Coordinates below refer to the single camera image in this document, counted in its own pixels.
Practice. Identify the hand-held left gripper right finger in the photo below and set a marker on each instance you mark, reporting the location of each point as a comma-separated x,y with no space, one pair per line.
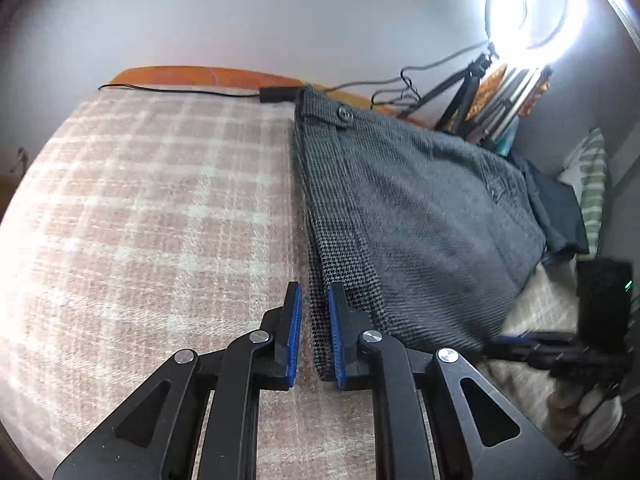
336,342

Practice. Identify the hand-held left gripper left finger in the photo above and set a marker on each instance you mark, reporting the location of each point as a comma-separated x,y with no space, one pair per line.
295,330

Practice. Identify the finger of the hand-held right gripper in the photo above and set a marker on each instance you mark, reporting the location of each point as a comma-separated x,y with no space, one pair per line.
565,362
530,341

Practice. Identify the grey houndstooth pants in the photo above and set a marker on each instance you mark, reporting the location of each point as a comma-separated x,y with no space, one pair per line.
410,220

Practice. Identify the dark navy cloth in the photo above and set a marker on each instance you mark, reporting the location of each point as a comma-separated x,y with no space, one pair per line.
555,210

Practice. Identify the green striped cloth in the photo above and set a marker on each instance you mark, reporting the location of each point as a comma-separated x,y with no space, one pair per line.
592,180

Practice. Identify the beige plaid blanket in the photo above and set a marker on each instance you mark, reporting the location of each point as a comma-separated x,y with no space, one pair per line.
150,240

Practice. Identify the teal bottle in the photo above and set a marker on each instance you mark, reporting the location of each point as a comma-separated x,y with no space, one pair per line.
505,141

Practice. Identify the silver tripod legs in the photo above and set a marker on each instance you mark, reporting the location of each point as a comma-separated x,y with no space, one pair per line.
510,105

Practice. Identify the black power adapter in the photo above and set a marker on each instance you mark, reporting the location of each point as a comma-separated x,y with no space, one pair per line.
277,94

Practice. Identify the orange patterned cloth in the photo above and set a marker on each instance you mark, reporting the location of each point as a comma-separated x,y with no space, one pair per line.
492,85

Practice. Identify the black tripod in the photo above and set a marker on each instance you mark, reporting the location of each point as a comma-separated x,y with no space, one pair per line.
462,92

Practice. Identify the orange wooden headboard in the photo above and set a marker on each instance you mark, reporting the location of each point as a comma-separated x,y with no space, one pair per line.
210,76

